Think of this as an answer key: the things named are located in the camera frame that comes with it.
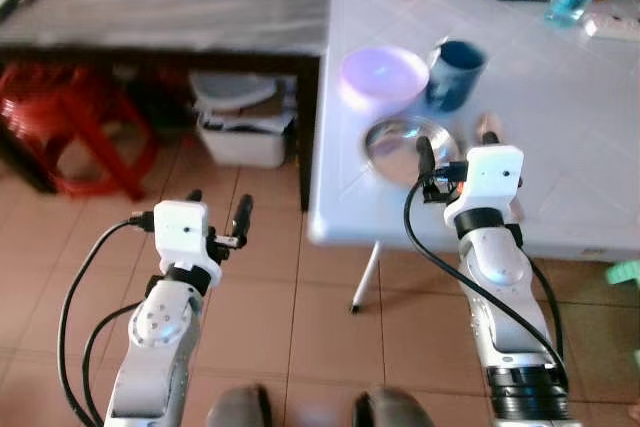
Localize wooden spoon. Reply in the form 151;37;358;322
477;111;527;225

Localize round stainless steel plate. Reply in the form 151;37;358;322
362;114;462;189

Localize dark blue cup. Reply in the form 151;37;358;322
425;38;489;114

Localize white plastic lidded container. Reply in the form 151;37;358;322
189;71;298;170

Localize white plastic folding table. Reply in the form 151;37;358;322
307;0;640;314

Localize purple plastic bowl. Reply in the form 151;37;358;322
339;44;432;117

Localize red plastic stool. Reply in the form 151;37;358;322
0;60;158;200

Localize white power strip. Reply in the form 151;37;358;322
582;11;640;44

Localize grey left robot foot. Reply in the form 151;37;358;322
206;383;274;427

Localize grey robot foot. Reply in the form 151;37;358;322
351;384;437;427
206;383;274;427

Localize green plastic stool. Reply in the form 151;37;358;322
604;258;640;290

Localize grey marble-top table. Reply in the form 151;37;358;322
0;0;333;214

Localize grey right robot foot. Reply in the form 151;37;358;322
351;384;437;427

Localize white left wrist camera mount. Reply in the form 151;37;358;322
153;200;224;284

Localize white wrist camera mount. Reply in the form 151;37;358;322
444;145;527;234
153;200;224;284

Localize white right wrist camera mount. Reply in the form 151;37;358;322
444;145;527;234

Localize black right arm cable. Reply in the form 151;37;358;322
403;173;572;390

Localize long black left arm cable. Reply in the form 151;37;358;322
56;212;157;427

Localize short black left arm cable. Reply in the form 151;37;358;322
81;299;151;426

